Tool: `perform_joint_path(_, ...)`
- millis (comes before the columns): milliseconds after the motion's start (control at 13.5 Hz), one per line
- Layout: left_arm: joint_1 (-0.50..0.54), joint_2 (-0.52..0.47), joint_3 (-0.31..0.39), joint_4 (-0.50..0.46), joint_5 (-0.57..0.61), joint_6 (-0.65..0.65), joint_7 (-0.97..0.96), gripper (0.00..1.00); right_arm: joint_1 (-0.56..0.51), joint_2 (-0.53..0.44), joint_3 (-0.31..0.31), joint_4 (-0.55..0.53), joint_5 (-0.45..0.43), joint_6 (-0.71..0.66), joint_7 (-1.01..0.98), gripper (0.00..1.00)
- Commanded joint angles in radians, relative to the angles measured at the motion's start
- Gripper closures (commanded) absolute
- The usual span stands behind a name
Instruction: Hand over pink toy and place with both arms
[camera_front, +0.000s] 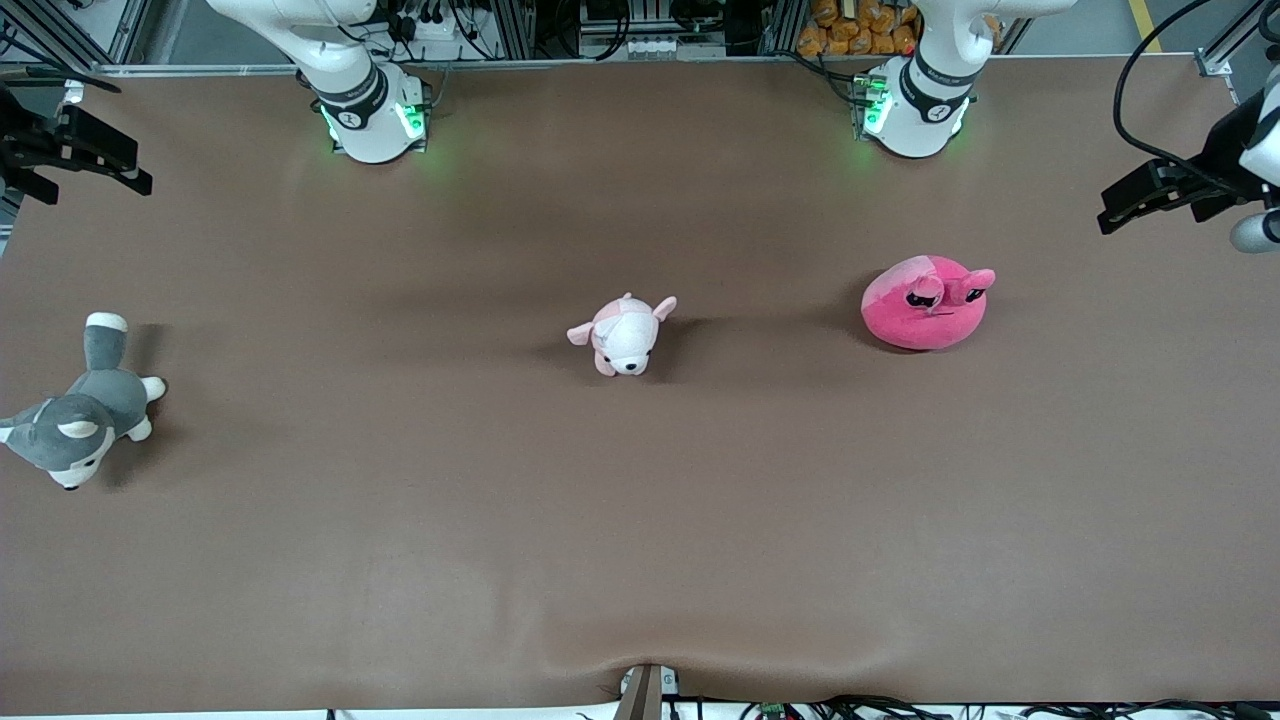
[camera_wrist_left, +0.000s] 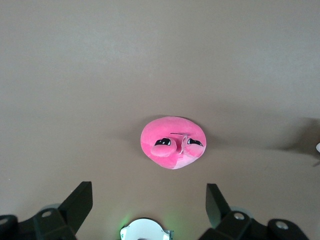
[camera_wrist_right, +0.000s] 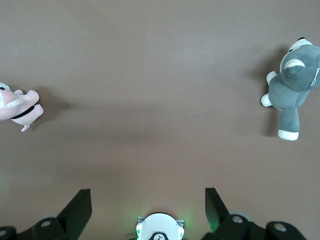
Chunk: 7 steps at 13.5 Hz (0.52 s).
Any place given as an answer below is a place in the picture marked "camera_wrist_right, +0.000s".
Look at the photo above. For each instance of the pale pink dog plush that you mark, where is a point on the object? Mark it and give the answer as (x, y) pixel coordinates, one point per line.
(27, 107)

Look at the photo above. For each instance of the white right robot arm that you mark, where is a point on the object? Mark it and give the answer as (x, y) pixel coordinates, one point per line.
(160, 225)

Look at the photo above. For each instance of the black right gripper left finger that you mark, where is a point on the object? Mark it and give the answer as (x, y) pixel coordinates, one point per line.
(72, 220)

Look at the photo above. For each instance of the brown table mat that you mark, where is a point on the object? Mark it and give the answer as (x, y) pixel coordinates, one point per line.
(160, 100)

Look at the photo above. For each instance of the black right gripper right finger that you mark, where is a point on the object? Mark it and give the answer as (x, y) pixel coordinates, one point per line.
(225, 222)

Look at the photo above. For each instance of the grey husky plush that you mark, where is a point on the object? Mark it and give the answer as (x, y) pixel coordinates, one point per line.
(290, 87)

